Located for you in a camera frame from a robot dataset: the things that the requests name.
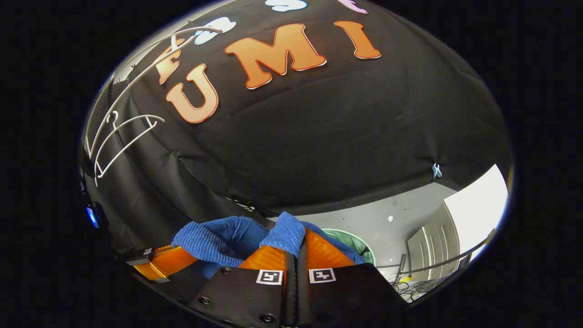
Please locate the white clothes hanger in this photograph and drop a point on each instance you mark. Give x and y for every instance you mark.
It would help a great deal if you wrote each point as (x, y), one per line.
(136, 119)
(150, 64)

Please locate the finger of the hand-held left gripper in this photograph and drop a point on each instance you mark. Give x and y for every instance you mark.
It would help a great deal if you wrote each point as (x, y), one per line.
(168, 262)

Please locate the green laundry hamper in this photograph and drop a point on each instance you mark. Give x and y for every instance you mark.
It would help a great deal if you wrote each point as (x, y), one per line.
(353, 238)

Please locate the small blue light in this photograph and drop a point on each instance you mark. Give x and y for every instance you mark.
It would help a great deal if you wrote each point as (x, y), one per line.
(92, 217)

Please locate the light blue clip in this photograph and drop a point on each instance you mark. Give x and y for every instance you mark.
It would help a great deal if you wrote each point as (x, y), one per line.
(437, 171)

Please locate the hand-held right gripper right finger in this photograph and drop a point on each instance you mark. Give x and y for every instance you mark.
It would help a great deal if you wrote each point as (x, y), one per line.
(303, 300)

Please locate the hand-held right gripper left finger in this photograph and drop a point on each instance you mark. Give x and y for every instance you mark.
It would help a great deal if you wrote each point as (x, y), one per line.
(289, 300)

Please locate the black clothes rack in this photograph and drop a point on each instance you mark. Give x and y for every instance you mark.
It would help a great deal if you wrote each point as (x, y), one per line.
(432, 262)

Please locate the black backdrop cloth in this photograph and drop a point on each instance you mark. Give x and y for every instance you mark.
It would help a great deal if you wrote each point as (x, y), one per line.
(341, 136)

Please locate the light panelled door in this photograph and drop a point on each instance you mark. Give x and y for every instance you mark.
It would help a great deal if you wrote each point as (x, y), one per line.
(432, 241)

